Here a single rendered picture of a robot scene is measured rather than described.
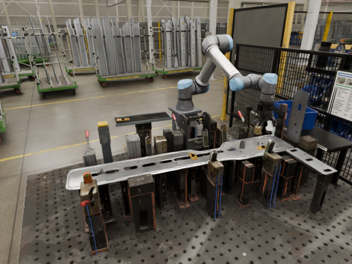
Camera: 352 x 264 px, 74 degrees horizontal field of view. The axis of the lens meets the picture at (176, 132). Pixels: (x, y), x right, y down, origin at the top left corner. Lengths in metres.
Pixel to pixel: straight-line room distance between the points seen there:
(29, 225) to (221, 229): 1.08
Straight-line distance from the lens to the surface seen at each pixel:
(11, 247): 2.66
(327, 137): 1.87
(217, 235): 1.39
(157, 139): 1.46
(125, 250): 1.36
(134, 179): 1.21
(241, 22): 4.37
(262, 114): 1.45
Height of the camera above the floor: 1.71
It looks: 24 degrees down
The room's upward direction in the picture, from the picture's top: 1 degrees counter-clockwise
